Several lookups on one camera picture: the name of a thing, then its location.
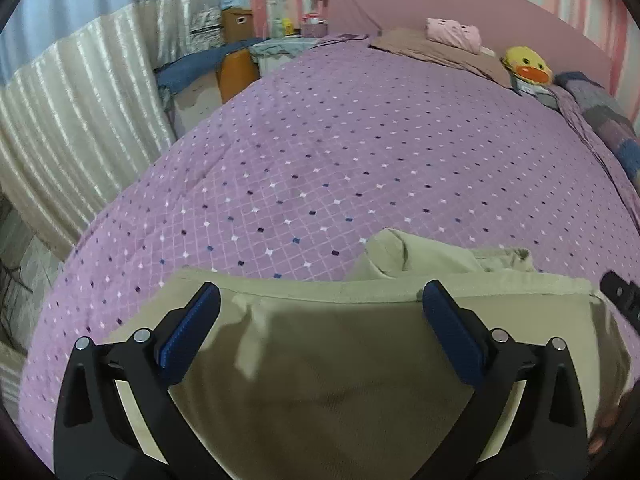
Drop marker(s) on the beige padded jacket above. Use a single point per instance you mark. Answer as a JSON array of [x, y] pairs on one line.
[[346, 380]]

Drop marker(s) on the blue cloth on cabinet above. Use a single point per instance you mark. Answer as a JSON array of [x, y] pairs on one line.
[[176, 76]]

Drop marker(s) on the person's hand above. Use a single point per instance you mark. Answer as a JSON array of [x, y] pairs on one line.
[[606, 424]]

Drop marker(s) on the patterned fabric storage box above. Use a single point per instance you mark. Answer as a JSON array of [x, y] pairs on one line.
[[206, 30]]

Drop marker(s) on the patchwork blue grey blanket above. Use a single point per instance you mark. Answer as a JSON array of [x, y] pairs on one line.
[[606, 119]]

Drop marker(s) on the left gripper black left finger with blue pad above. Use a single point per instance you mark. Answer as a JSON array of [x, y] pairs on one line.
[[115, 417]]

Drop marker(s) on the silver white pleated curtain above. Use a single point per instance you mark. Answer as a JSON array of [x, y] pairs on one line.
[[83, 120]]

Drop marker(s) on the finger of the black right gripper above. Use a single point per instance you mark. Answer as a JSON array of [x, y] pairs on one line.
[[624, 295]]

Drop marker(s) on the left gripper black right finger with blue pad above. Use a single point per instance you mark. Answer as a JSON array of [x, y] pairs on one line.
[[526, 417]]

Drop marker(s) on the yellow duck plush toy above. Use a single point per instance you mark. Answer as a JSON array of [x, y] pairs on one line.
[[526, 64]]

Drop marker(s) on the brown storage box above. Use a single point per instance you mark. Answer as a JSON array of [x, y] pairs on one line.
[[237, 24]]

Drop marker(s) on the black metal floor rack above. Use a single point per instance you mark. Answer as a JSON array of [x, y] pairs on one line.
[[11, 286]]

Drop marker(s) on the brown pillow cover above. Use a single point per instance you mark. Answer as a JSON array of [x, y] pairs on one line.
[[413, 44]]

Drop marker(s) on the white bedside cabinet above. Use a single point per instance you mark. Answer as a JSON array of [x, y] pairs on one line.
[[194, 104]]

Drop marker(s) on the pink folded garment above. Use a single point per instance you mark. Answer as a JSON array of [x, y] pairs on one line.
[[453, 34]]

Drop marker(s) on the purple diamond pattern bedspread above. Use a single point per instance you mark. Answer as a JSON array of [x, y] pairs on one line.
[[289, 178]]

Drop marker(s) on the pink upholstered headboard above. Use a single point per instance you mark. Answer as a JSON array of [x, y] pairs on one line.
[[502, 24]]

